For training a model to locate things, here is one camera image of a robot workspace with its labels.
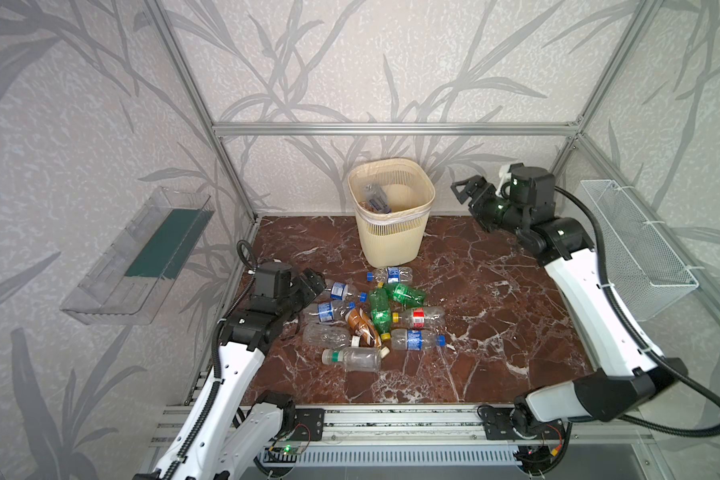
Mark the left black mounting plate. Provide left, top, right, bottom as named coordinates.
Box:
left=277, top=408, right=326, bottom=442

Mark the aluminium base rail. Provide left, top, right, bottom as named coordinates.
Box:
left=149, top=403, right=655, bottom=466

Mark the white wire mesh basket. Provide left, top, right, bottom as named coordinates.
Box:
left=575, top=180, right=698, bottom=322

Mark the clear bottle green label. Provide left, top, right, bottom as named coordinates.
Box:
left=321, top=347, right=390, bottom=373

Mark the green bottle yellow cap right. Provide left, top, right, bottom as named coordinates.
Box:
left=383, top=283, right=427, bottom=307

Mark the clear bottle blue cap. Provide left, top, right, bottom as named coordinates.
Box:
left=363, top=183, right=392, bottom=214

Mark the aluminium frame bar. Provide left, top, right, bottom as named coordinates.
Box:
left=212, top=122, right=578, bottom=137

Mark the green bottle yellow cap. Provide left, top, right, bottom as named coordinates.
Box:
left=369, top=287, right=392, bottom=341
left=383, top=283, right=427, bottom=307

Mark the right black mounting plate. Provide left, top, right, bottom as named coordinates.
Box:
left=477, top=404, right=566, bottom=440

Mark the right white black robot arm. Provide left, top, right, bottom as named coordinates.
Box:
left=451, top=172, right=720, bottom=438

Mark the brown Nescafe coffee bottle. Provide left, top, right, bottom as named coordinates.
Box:
left=345, top=307, right=383, bottom=348

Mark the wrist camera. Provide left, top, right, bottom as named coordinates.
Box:
left=251, top=261, right=293, bottom=300
left=499, top=163, right=556, bottom=224

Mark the black mounting plate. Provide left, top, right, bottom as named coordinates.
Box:
left=477, top=404, right=566, bottom=440
left=277, top=408, right=326, bottom=442

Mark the clear bottle red label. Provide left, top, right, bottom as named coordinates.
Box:
left=392, top=306, right=445, bottom=330

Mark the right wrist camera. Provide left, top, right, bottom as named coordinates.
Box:
left=499, top=163, right=556, bottom=224

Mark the green bottle yellow cap left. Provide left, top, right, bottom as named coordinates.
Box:
left=369, top=287, right=392, bottom=341

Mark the cream ribbed waste bin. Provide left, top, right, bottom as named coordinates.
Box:
left=347, top=158, right=436, bottom=267

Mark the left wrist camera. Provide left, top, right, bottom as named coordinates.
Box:
left=251, top=261, right=293, bottom=300

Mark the small bottle blue cap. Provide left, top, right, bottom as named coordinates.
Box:
left=366, top=267, right=413, bottom=285

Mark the clear plastic wall tray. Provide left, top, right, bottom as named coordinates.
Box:
left=60, top=187, right=215, bottom=326

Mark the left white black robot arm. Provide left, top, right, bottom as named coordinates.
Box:
left=144, top=240, right=326, bottom=479

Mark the large clear bottle white cap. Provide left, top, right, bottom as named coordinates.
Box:
left=303, top=324, right=360, bottom=350

